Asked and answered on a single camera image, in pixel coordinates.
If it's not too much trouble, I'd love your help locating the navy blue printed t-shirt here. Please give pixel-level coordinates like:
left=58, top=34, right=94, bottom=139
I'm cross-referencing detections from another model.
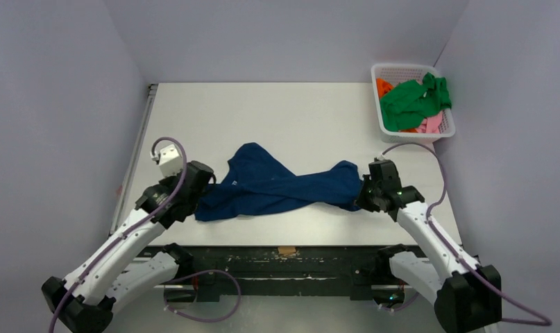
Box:
left=194, top=142, right=362, bottom=222

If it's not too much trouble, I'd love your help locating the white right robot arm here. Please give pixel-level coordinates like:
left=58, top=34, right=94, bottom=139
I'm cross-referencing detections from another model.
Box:
left=356, top=158, right=502, bottom=332

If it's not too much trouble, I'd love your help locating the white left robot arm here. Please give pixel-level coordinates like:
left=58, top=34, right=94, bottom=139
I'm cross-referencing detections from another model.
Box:
left=42, top=161, right=214, bottom=332

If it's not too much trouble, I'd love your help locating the pink t-shirt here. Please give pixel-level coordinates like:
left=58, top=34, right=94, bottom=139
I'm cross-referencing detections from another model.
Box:
left=415, top=111, right=444, bottom=134

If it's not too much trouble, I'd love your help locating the green t-shirt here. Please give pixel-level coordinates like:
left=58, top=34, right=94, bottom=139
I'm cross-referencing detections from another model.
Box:
left=380, top=74, right=452, bottom=133

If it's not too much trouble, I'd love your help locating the orange t-shirt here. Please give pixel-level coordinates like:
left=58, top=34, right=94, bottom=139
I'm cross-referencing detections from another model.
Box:
left=375, top=78, right=393, bottom=99

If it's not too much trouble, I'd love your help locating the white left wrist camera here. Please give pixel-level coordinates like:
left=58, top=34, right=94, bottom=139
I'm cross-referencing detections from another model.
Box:
left=151, top=144, right=184, bottom=178

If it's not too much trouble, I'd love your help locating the black mounting base rail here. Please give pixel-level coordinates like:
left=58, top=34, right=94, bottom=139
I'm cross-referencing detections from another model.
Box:
left=137, top=246, right=462, bottom=303

